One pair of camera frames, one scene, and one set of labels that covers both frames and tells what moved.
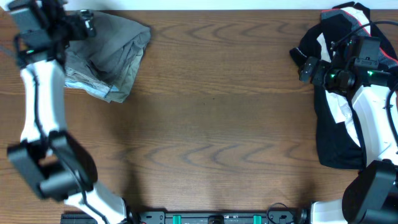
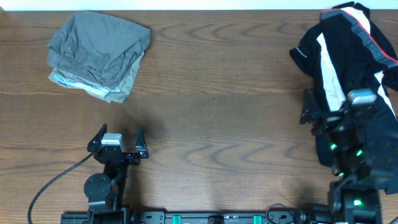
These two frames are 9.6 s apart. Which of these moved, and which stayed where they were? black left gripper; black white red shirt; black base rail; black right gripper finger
Moved: black right gripper finger; black left gripper
Stayed: black white red shirt; black base rail
